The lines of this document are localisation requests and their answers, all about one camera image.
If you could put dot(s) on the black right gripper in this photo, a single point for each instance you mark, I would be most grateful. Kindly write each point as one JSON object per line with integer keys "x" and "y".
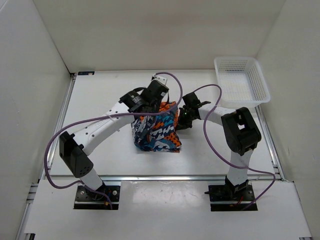
{"x": 181, "y": 124}

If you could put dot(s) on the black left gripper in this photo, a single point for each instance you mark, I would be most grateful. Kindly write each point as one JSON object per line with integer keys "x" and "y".
{"x": 156, "y": 109}

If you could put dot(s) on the colourful patterned shorts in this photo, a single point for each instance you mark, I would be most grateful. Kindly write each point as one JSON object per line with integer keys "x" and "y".
{"x": 158, "y": 133}

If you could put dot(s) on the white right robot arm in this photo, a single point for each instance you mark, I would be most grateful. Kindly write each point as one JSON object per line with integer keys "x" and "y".
{"x": 240, "y": 130}

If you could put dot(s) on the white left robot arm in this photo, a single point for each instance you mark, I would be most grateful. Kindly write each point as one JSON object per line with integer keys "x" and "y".
{"x": 75, "y": 148}

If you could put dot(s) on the white perforated plastic basket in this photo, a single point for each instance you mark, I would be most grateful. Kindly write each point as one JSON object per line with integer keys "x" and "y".
{"x": 242, "y": 82}

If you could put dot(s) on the blue label sticker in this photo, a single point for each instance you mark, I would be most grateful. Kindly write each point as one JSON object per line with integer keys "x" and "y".
{"x": 86, "y": 73}

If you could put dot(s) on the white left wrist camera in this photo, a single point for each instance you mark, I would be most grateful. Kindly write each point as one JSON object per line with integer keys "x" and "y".
{"x": 160, "y": 79}

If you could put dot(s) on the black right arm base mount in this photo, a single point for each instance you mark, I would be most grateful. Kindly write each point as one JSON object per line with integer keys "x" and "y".
{"x": 221, "y": 199}

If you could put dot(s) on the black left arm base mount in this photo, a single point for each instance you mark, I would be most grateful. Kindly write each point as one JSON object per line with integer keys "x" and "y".
{"x": 86, "y": 200}

